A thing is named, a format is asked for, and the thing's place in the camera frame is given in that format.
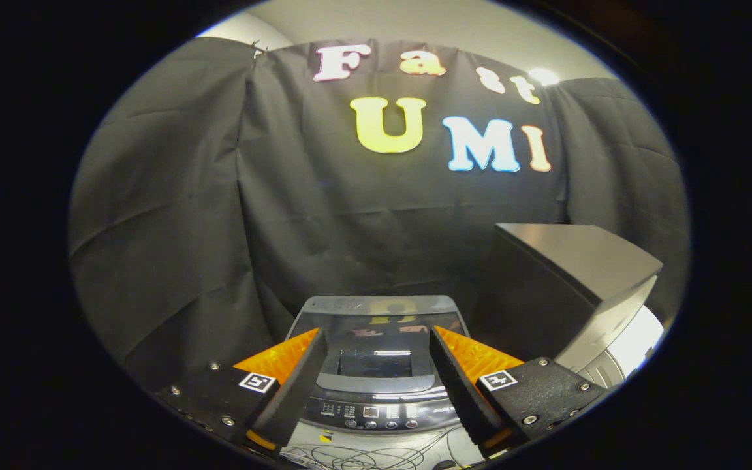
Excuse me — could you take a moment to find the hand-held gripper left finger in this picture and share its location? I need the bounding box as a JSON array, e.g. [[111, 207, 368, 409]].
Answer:
[[154, 328, 328, 454]]

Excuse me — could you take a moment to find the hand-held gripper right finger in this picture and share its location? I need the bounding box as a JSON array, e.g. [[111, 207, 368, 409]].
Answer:
[[430, 325, 608, 458]]

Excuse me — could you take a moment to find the grey washing machine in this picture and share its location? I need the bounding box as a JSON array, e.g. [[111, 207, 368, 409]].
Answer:
[[283, 295, 476, 451]]

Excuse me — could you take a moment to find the beige cabinet with dark top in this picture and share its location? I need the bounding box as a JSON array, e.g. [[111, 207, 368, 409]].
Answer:
[[474, 223, 665, 392]]

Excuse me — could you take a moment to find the black backdrop cloth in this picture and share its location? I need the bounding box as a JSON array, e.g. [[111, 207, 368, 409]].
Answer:
[[68, 36, 690, 392]]

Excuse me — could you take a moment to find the tangle of thin cables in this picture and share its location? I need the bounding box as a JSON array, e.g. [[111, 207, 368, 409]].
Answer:
[[281, 431, 481, 470]]

